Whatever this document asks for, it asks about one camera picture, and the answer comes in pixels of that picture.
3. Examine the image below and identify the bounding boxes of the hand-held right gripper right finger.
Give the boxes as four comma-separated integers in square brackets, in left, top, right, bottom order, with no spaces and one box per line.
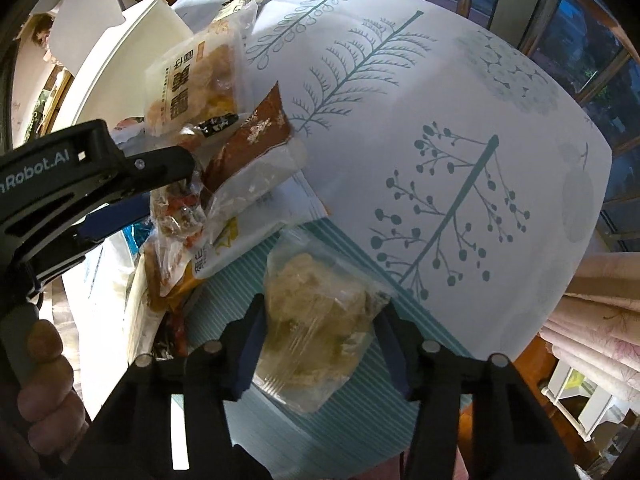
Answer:
[375,305,596,480]

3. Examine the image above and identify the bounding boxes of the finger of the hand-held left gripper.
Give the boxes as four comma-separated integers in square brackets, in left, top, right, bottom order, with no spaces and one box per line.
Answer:
[117,146,197,196]
[75,195,153,246]

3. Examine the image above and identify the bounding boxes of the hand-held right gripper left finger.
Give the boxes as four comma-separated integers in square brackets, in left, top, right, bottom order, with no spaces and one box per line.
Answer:
[55,294,271,480]

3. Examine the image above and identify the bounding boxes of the clear packet of red candies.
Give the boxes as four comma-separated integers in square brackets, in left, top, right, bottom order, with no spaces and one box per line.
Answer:
[150,160,208,301]

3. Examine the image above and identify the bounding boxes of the clear packet of pale snacks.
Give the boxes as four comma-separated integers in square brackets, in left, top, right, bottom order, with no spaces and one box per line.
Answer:
[252,227,391,413]

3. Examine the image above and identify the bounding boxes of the white plastic basket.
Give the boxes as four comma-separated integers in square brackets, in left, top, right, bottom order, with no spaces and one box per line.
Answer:
[50,0,196,131]

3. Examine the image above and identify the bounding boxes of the person's left hand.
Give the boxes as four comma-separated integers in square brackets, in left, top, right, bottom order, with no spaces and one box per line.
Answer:
[15,319,92,461]

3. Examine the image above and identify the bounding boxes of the teal striped placemat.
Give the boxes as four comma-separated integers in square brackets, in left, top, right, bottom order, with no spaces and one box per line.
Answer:
[170,220,476,480]

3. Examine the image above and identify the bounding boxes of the small black-label packet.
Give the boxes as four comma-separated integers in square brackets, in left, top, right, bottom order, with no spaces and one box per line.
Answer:
[177,112,241,151]

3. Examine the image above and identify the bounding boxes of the orange packet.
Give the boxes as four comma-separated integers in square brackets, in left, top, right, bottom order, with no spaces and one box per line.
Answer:
[145,255,211,316]

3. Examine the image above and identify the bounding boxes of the brown and clear packet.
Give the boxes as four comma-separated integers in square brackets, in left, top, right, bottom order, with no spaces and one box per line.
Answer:
[202,81,308,233]

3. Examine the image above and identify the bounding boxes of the large clear yellow snack packet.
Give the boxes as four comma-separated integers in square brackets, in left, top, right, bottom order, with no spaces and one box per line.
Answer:
[144,2,258,137]

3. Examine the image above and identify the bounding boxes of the white and yellow snack packet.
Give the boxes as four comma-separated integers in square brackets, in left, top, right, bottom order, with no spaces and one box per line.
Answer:
[192,175,331,281]

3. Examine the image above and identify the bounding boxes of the white board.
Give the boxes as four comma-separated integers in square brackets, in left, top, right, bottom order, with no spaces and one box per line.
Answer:
[45,0,136,76]

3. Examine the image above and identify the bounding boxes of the folded pink blankets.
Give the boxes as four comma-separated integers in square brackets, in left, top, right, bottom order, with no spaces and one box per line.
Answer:
[540,250,640,411]

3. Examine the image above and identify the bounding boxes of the white plastic rack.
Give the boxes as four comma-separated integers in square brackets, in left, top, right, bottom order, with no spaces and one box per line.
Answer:
[542,365,631,443]

